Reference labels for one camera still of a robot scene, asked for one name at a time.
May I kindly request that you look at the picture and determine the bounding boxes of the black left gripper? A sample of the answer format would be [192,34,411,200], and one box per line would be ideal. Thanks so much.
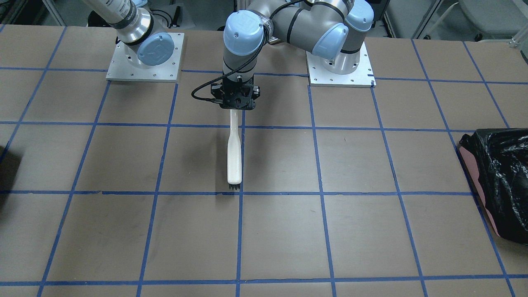
[211,78,261,110]

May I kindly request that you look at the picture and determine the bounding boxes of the beige hand brush black bristles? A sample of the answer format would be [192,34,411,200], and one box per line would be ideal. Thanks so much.
[227,109,243,190]

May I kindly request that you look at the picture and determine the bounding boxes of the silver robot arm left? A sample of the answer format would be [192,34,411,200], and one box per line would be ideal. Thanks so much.
[205,0,375,110]

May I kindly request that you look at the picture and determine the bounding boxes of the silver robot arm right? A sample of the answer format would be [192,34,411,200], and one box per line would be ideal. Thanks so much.
[84,0,174,66]

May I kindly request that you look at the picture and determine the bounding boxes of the black bag lined bin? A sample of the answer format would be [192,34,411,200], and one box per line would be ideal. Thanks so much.
[459,128,528,245]

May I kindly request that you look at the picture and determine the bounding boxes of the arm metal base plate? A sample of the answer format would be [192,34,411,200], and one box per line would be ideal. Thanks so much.
[106,33,185,83]
[306,42,377,88]

